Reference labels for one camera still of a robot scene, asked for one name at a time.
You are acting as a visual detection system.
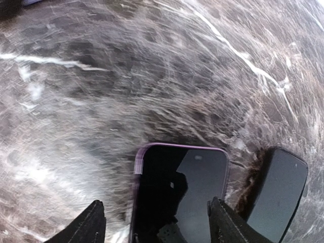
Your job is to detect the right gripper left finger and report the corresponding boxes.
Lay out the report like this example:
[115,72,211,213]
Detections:
[48,200,106,243]

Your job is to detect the black phone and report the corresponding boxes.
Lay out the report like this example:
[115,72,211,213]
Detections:
[240,147,308,242]

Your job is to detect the lavender phone case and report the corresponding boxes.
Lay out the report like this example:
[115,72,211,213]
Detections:
[22,0,42,7]

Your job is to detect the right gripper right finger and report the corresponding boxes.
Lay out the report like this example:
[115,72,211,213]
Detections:
[207,197,271,243]

